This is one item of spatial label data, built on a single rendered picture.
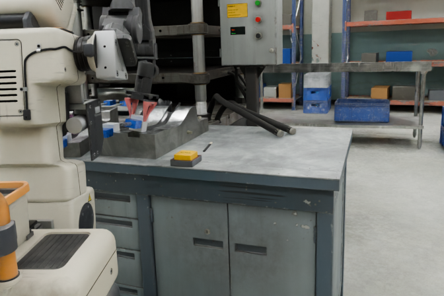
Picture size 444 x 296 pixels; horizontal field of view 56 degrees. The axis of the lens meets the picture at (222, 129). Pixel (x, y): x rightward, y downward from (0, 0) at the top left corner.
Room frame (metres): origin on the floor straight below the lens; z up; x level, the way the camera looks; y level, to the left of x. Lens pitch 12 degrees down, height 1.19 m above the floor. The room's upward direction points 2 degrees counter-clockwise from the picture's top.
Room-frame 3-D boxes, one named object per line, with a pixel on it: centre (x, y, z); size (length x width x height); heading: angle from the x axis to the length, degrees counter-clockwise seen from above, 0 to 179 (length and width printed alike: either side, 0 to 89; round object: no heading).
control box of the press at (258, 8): (2.29, -0.17, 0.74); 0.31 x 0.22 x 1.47; 70
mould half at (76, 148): (1.74, 0.63, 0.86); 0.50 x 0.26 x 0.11; 177
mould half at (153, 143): (1.70, 0.27, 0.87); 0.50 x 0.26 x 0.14; 160
